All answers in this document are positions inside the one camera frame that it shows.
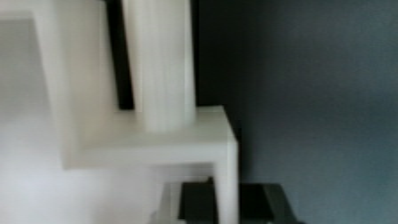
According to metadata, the white U-shaped fence frame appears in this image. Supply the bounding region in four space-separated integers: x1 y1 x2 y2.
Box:
122 0 195 132

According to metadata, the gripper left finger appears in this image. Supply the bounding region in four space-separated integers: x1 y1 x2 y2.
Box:
177 181 217 224

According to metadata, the white chair seat block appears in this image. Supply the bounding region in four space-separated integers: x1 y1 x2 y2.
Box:
0 0 238 224

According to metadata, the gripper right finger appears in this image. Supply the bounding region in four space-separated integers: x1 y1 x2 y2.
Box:
240 183 305 224

